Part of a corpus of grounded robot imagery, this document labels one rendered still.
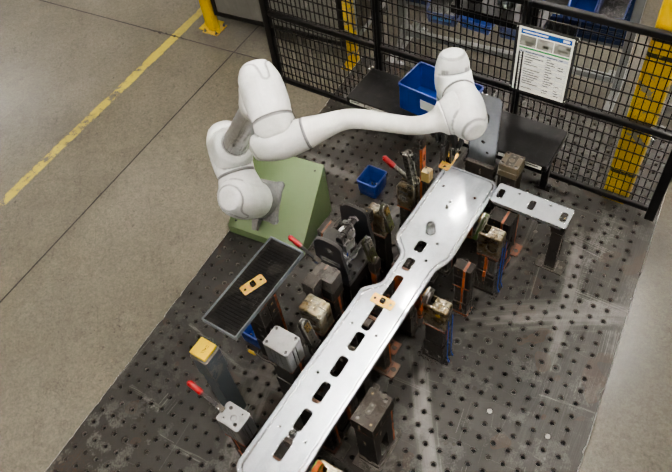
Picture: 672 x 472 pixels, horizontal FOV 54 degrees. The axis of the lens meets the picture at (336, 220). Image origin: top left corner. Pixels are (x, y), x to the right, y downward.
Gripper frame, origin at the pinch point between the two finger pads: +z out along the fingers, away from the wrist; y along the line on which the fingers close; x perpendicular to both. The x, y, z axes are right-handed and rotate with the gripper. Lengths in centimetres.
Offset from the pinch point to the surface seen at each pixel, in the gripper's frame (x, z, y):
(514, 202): 13.4, 28.9, 20.7
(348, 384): -78, 29, 6
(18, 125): 3, 130, -326
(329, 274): -50, 21, -18
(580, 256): 25, 60, 47
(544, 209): 15.3, 28.9, 31.4
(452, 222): -5.5, 28.9, 5.1
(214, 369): -97, 21, -30
